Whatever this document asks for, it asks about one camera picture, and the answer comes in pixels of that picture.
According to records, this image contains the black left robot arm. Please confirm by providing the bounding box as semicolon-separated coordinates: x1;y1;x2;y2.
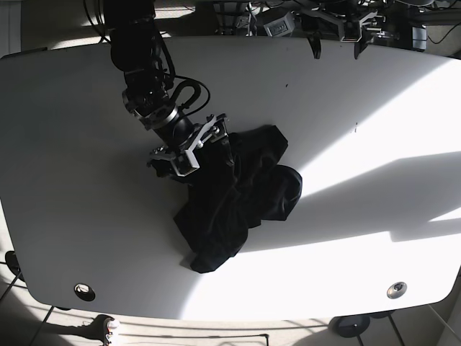
295;1;460;59

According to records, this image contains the grey multi-socket box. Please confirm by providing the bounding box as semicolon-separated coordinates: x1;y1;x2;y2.
263;12;295;37

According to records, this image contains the black T-shirt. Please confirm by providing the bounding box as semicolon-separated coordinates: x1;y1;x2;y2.
174;125;303;274

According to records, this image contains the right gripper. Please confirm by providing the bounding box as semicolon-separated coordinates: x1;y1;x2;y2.
147;113;234;183

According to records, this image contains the right silver table grommet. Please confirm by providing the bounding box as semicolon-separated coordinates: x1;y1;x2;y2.
386;281;408;299

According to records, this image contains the white sneaker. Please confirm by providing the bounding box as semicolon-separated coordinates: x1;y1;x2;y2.
102;317;120;346

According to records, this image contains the silver table grommet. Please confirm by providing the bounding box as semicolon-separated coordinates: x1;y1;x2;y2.
73;283;96;302
386;281;408;299

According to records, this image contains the black round stand base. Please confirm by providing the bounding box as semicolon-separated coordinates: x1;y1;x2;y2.
334;315;370;338

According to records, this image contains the left black table leg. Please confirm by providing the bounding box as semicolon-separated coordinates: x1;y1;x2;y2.
28;306;55;346

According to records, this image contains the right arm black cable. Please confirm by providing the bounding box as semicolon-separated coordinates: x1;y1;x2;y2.
158;32;210;116

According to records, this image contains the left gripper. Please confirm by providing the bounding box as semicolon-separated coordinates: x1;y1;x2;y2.
301;9;378;59

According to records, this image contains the left silver table grommet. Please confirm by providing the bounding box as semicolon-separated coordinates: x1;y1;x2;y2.
73;283;96;302

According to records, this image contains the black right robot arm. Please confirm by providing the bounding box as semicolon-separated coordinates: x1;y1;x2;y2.
102;1;234;178

